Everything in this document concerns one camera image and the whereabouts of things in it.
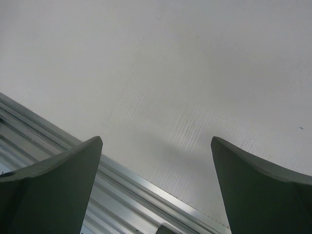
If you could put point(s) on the aluminium mounting rail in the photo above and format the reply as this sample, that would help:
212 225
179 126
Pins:
121 201

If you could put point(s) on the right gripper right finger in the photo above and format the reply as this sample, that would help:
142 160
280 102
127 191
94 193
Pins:
261 197

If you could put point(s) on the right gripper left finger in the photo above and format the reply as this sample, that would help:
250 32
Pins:
50 196

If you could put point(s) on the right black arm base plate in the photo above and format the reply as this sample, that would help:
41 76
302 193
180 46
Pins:
164 230

